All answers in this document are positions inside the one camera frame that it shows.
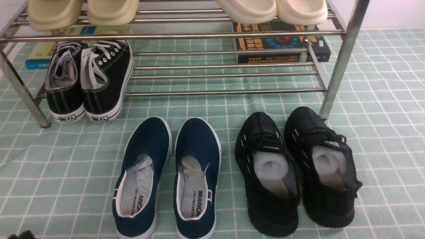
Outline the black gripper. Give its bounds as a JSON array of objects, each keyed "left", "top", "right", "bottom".
[{"left": 7, "top": 230, "right": 36, "bottom": 239}]

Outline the black canvas sneaker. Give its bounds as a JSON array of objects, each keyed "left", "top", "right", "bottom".
[
  {"left": 80, "top": 40, "right": 134, "bottom": 122},
  {"left": 44, "top": 41, "right": 89, "bottom": 123}
]

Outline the silver metal shoe rack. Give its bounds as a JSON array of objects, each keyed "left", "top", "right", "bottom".
[{"left": 1, "top": 0, "right": 369, "bottom": 128}]

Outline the navy slip-on shoe left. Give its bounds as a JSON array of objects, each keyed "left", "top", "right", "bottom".
[{"left": 112, "top": 117, "right": 172, "bottom": 239}]

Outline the navy slip-on shoe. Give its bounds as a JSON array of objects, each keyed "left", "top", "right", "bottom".
[
  {"left": 112, "top": 117, "right": 172, "bottom": 239},
  {"left": 173, "top": 118, "right": 222, "bottom": 239}
]

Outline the yellow blue book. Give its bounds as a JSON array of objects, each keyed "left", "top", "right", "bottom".
[{"left": 25, "top": 25, "right": 132, "bottom": 69}]

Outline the navy slip-on shoe right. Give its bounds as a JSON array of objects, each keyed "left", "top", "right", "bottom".
[{"left": 173, "top": 118, "right": 222, "bottom": 239}]

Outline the yellow slipper far left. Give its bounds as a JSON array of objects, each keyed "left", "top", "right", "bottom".
[{"left": 26, "top": 0, "right": 85, "bottom": 32}]

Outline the yellow slipper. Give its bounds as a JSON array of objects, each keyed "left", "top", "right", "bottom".
[
  {"left": 87, "top": 0, "right": 139, "bottom": 26},
  {"left": 26, "top": 0, "right": 85, "bottom": 32}
]

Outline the black knit sneaker left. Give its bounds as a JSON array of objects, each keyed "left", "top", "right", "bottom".
[{"left": 235, "top": 112, "right": 301, "bottom": 237}]

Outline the black knit sneaker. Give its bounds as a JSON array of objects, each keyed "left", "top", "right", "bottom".
[
  {"left": 235, "top": 112, "right": 301, "bottom": 237},
  {"left": 284, "top": 106, "right": 362, "bottom": 228}
]

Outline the black knit sneaker right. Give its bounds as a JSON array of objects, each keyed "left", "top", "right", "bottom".
[{"left": 284, "top": 106, "right": 362, "bottom": 228}]

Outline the cream slipper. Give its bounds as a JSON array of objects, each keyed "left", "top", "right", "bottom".
[
  {"left": 215, "top": 0, "right": 277, "bottom": 24},
  {"left": 275, "top": 0, "right": 328, "bottom": 25}
]

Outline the cream slipper far right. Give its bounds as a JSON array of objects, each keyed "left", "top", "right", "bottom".
[{"left": 275, "top": 0, "right": 328, "bottom": 25}]

